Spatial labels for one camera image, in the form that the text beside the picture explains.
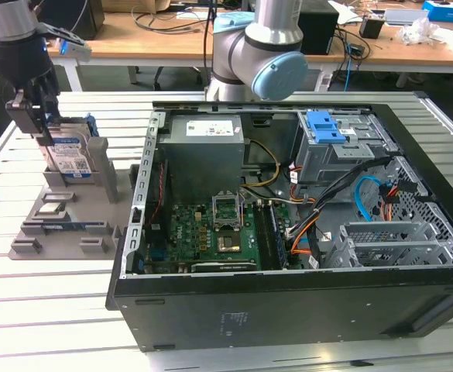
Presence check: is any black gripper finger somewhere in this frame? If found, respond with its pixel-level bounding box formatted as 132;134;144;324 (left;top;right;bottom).
5;83;55;146
36;73;63;119

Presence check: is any hard disk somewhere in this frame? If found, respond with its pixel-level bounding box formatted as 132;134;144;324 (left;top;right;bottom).
36;112;100;181

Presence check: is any grey metal disk bay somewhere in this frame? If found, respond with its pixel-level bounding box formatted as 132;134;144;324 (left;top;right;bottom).
338;220;453;269

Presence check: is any black computer tower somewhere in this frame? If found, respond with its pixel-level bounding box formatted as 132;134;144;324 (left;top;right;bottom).
38;0;105;41

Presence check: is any grey parts rack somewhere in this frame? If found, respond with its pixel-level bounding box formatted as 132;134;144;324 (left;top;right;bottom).
8;136;140;261

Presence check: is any blue RAM stick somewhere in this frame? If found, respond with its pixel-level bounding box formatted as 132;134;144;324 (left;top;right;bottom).
42;221;107;233

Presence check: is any brown cardboard box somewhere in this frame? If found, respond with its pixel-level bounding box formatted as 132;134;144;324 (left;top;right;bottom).
101;0;171;15

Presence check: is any white keyboard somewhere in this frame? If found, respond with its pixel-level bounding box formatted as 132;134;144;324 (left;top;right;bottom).
177;10;216;20

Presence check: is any grey power supply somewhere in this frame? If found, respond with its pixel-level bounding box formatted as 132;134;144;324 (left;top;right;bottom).
156;114;247;195

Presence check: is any green motherboard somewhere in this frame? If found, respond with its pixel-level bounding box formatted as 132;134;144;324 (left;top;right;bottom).
144;201;304;272

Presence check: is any metal socket cover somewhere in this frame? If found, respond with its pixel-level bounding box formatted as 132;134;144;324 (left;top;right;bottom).
211;191;241;230

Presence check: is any CPU socket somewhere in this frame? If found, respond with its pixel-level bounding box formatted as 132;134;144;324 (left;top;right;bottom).
214;229;245;255

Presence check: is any black graphics card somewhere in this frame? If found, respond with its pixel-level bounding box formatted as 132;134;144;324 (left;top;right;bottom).
190;260;258;273

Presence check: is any black RAM slot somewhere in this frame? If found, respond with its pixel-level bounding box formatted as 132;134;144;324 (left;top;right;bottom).
253;203;276;271

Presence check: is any installed RAM stick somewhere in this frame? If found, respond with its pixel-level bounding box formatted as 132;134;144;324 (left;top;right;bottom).
269;201;290;269

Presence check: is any blue plastic drive latch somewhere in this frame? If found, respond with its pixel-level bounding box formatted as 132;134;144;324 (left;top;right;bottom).
305;110;346;144

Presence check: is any grey metal drive cage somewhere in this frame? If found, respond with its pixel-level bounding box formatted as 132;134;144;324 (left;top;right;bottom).
290;110;400;202

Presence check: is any black speaker box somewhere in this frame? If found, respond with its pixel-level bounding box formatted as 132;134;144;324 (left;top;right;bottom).
299;0;340;55

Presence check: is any black PC case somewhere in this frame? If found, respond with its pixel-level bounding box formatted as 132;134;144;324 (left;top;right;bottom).
105;100;453;354

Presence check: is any white paper sheet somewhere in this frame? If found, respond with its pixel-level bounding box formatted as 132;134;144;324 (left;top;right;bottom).
328;0;361;24

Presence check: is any small black box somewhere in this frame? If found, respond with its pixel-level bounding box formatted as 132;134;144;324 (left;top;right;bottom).
359;17;385;40

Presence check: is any flat grey box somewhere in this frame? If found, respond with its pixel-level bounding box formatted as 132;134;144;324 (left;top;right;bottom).
384;8;431;26

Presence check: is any crumpled clear plastic bag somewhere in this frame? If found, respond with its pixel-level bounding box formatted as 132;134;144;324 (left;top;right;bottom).
398;17;440;46

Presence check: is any white box black inset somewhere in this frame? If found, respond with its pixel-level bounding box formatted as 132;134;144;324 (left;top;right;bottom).
431;29;453;53

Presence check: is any blue cardboard box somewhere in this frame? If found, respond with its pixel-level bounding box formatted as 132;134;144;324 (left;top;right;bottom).
421;0;453;23

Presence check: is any black camera bracket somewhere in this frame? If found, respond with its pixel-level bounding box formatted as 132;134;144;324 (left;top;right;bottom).
36;22;86;46

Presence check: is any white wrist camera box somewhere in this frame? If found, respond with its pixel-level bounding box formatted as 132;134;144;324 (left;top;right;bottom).
57;36;93;61

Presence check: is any yellow wire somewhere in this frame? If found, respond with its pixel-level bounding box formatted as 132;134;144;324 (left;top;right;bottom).
241;139;281;189

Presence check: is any grey wire bundle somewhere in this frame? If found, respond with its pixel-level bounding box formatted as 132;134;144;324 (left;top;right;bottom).
241;188;316;205

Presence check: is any black wire bundle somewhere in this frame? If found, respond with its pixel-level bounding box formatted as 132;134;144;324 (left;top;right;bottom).
286;154;401;239

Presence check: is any blue wire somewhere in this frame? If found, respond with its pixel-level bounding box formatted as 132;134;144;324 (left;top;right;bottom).
355;176;382;222

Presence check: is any orange red power wire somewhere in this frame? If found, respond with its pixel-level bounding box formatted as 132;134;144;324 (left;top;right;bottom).
379;184;401;222

